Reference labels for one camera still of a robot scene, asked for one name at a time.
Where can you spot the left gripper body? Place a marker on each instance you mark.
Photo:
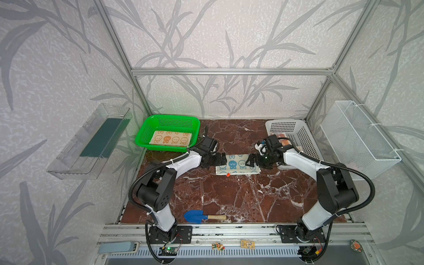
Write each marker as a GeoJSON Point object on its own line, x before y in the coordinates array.
{"type": "Point", "coordinates": [213, 159]}

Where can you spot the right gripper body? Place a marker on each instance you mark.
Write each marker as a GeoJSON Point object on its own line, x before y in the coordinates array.
{"type": "Point", "coordinates": [260, 160]}

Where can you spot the orange patterned towel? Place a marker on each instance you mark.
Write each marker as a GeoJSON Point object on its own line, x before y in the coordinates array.
{"type": "Point", "coordinates": [285, 140]}
{"type": "Point", "coordinates": [170, 138]}

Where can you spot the blue patterned towel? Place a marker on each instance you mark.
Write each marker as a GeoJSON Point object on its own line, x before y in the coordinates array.
{"type": "Point", "coordinates": [236, 166]}

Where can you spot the white plastic basket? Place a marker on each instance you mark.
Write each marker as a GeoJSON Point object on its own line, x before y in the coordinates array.
{"type": "Point", "coordinates": [298, 135]}

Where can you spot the green plastic basket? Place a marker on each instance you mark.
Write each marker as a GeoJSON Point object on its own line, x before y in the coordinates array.
{"type": "Point", "coordinates": [175, 123]}

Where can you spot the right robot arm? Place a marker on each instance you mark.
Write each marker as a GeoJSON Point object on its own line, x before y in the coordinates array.
{"type": "Point", "coordinates": [335, 186]}

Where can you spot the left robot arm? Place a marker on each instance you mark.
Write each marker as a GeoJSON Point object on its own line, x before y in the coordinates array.
{"type": "Point", "coordinates": [152, 191]}

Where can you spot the small yellow circuit board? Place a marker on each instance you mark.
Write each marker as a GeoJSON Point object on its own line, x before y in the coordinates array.
{"type": "Point", "coordinates": [247, 244]}

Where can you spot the small orange green trinket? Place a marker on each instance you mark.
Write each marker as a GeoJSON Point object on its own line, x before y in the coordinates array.
{"type": "Point", "coordinates": [218, 246]}

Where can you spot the green led circuit board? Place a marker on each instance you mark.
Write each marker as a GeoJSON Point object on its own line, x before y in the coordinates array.
{"type": "Point", "coordinates": [168, 251]}

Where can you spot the round orange gadget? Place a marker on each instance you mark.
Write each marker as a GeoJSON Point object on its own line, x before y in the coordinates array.
{"type": "Point", "coordinates": [356, 246]}

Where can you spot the grey flat device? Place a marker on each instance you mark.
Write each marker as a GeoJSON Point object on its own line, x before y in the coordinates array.
{"type": "Point", "coordinates": [119, 247]}

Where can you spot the blue trowel wooden handle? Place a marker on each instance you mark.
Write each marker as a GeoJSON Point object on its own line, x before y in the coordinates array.
{"type": "Point", "coordinates": [197, 216]}

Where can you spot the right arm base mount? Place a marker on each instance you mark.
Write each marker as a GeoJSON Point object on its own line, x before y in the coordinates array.
{"type": "Point", "coordinates": [298, 234]}

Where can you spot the pink object in wire basket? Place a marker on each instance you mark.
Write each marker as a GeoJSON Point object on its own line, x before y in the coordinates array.
{"type": "Point", "coordinates": [352, 166]}

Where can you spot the white wire wall basket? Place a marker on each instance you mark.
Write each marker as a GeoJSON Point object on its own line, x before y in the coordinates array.
{"type": "Point", "coordinates": [355, 138]}

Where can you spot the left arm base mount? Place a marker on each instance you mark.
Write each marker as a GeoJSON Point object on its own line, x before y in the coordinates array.
{"type": "Point", "coordinates": [176, 235]}

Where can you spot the right controller board with wires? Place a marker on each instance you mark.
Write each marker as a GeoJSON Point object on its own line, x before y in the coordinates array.
{"type": "Point", "coordinates": [309, 253]}

